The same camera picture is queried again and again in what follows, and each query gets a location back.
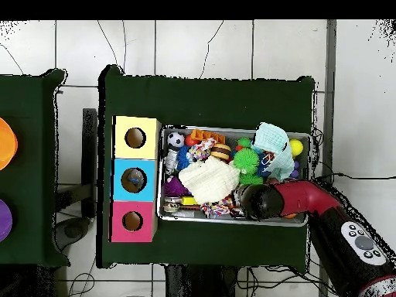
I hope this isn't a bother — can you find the orange plastic bowl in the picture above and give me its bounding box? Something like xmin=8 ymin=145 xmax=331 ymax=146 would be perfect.
xmin=0 ymin=117 xmax=19 ymax=172

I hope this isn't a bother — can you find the black and white soccer ball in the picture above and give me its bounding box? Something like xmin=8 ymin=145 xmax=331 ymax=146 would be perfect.
xmin=166 ymin=131 xmax=186 ymax=151

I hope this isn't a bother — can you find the yellow ball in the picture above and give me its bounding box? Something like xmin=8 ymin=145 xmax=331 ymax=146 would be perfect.
xmin=288 ymin=138 xmax=305 ymax=157

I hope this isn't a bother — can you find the black stand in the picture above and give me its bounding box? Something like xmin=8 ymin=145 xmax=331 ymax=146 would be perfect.
xmin=54 ymin=108 xmax=99 ymax=248

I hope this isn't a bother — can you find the wooden box with three holes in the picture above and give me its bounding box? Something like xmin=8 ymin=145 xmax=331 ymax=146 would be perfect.
xmin=111 ymin=115 xmax=162 ymax=244

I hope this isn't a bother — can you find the clear shallow bin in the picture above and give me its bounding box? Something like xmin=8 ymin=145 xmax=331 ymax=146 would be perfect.
xmin=157 ymin=126 xmax=313 ymax=228

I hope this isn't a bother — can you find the purple spiky ball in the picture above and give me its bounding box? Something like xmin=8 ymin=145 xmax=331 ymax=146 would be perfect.
xmin=163 ymin=176 xmax=190 ymax=199

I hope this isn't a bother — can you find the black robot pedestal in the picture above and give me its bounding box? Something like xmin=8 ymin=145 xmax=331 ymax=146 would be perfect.
xmin=163 ymin=265 xmax=248 ymax=297

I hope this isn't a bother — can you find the black cable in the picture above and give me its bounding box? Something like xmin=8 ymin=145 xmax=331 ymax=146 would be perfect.
xmin=312 ymin=171 xmax=396 ymax=183

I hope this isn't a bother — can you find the purple plastic bowl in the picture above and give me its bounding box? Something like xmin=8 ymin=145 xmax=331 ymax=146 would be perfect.
xmin=0 ymin=197 xmax=14 ymax=244

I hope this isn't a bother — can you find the clear plastic packet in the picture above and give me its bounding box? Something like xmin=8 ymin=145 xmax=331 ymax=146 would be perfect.
xmin=126 ymin=172 xmax=146 ymax=191

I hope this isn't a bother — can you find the colourful dotted packet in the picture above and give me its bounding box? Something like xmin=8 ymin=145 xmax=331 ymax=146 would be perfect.
xmin=187 ymin=137 xmax=217 ymax=164

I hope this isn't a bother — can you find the toy burger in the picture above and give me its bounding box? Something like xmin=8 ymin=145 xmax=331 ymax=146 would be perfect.
xmin=210 ymin=143 xmax=234 ymax=162

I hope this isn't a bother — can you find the mint green cloth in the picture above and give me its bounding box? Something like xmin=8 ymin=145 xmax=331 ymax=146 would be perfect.
xmin=253 ymin=121 xmax=296 ymax=183

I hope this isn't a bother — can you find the orange plastic toy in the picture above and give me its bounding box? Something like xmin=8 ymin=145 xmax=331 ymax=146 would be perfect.
xmin=190 ymin=129 xmax=227 ymax=145

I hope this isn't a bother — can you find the small green spiky ball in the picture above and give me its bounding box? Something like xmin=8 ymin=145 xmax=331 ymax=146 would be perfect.
xmin=232 ymin=147 xmax=261 ymax=175

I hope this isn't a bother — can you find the dark green table cloth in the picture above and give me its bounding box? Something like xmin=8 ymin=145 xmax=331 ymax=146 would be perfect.
xmin=0 ymin=67 xmax=68 ymax=268
xmin=97 ymin=64 xmax=316 ymax=273

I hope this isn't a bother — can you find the cream yellow cloth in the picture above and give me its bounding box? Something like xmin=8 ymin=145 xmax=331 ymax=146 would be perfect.
xmin=177 ymin=155 xmax=241 ymax=207

